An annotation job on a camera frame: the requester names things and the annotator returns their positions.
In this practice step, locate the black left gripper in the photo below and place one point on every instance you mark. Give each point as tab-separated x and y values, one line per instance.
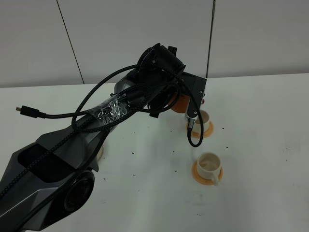
164	101

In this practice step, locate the brown clay teapot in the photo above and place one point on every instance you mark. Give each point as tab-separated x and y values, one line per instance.
181	104

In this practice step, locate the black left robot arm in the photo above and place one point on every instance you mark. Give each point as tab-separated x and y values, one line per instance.
53	177

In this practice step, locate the beige round teapot coaster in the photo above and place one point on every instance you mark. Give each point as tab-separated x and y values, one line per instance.
100	153

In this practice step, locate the far white teacup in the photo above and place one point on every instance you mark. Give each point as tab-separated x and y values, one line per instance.
205	119

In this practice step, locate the white teacup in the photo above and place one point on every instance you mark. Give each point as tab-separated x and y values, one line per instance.
209	167
205	119

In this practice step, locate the far orange saucer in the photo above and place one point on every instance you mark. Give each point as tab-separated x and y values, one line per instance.
208	130

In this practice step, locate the orange saucer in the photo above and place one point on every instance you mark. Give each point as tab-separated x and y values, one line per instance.
208	130
198	178

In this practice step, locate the near white teacup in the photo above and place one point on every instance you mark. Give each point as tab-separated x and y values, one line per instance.
209	167

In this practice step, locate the near orange saucer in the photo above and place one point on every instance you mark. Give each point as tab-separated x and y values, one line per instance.
198	178

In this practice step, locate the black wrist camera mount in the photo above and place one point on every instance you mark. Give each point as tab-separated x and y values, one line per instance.
197	86

